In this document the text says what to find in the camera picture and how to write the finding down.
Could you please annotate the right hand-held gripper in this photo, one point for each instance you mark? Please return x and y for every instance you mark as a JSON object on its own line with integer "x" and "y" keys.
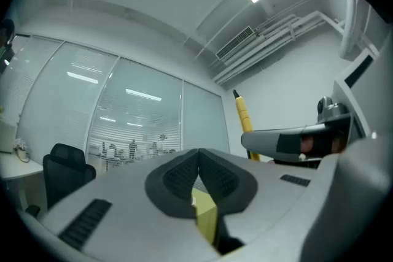
{"x": 333, "y": 115}

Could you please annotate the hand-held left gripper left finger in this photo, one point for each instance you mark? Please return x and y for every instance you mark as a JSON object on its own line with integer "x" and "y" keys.
{"x": 122, "y": 208}

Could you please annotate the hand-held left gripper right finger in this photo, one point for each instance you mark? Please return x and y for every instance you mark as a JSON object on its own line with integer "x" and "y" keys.
{"x": 270, "y": 190}

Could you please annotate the yellow small object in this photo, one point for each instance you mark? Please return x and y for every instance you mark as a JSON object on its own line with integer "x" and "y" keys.
{"x": 244, "y": 113}

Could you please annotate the person's right hand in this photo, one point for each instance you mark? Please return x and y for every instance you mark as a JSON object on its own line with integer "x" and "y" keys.
{"x": 307, "y": 143}

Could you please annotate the black office chair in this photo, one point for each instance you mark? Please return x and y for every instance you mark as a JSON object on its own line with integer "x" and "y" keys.
{"x": 66, "y": 168}

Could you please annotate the green table cloth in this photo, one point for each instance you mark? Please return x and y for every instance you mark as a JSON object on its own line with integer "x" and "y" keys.
{"x": 204, "y": 211}

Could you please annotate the white ceiling air vent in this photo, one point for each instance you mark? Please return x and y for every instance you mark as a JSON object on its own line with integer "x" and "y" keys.
{"x": 235, "y": 43}

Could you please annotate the white ceiling pipes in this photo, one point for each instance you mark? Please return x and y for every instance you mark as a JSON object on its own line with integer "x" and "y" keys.
{"x": 276, "y": 40}

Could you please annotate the white office desk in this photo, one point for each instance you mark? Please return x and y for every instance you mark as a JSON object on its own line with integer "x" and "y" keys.
{"x": 18, "y": 167}

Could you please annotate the small potted plant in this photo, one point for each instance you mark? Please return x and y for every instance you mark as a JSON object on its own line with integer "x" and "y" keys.
{"x": 21, "y": 147}

